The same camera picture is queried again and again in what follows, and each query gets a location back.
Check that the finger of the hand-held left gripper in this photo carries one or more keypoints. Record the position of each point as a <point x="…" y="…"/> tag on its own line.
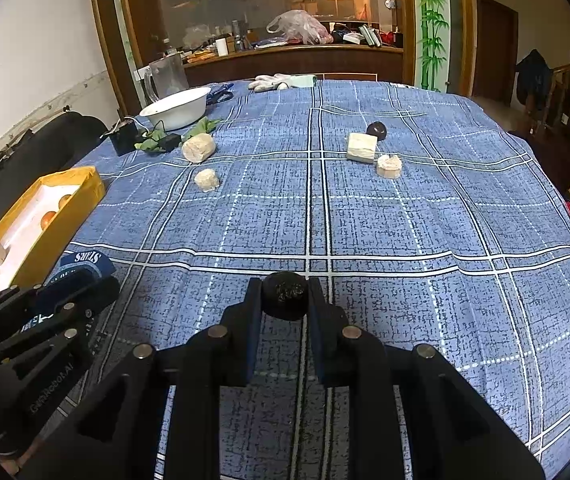
<point x="85" y="310"/>
<point x="60" y="290"/>

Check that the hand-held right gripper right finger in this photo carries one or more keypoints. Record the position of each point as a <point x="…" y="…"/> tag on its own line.
<point x="317" y="332"/>

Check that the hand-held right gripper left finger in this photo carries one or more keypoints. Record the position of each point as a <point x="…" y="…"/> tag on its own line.
<point x="252" y="332"/>

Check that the dark plum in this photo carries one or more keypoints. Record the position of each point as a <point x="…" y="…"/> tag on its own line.
<point x="285" y="292"/>
<point x="376" y="130"/>

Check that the yellow cardboard box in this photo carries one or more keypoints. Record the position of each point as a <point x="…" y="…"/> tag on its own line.
<point x="85" y="180"/>

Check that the blue plaid tablecloth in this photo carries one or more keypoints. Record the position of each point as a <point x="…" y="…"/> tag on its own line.
<point x="390" y="310"/>

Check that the small round foam piece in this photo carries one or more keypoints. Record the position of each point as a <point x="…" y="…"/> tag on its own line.
<point x="206" y="179"/>

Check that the small black device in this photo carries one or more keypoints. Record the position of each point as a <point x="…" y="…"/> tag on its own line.
<point x="125" y="140"/>

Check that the green leaf bunch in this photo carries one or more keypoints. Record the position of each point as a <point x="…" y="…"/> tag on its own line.
<point x="152" y="141"/>

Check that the small foam disc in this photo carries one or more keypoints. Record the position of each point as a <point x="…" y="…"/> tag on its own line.
<point x="389" y="166"/>

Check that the black power adapter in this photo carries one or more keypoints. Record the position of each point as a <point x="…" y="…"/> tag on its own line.
<point x="170" y="141"/>

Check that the white foam block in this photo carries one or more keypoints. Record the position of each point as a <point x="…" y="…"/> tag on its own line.
<point x="361" y="147"/>

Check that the large round foam piece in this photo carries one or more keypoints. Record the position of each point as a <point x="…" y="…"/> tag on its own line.
<point x="198" y="147"/>

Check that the white enamel basin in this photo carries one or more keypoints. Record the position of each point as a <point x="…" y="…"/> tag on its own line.
<point x="180" y="110"/>

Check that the white flat box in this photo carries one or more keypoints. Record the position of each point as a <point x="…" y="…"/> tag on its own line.
<point x="141" y="74"/>

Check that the glass pitcher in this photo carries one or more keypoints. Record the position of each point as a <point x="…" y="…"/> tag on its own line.
<point x="167" y="77"/>

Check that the white work gloves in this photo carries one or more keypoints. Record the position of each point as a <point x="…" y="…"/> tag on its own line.
<point x="271" y="81"/>

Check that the pale green cloth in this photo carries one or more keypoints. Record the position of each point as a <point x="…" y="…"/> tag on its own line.
<point x="305" y="81"/>

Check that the wooden sideboard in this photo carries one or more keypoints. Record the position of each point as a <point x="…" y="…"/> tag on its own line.
<point x="290" y="65"/>

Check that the metal bottle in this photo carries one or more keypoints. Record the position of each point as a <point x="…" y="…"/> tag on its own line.
<point x="237" y="35"/>

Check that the green book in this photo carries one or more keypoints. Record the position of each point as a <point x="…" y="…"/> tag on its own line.
<point x="370" y="35"/>

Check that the translucent plastic bag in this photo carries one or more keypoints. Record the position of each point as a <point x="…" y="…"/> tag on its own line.
<point x="300" y="25"/>

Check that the bamboo painted panel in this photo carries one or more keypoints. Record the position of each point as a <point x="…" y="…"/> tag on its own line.
<point x="430" y="25"/>

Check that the hanging dark jacket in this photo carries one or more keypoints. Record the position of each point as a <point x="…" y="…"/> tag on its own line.
<point x="532" y="77"/>

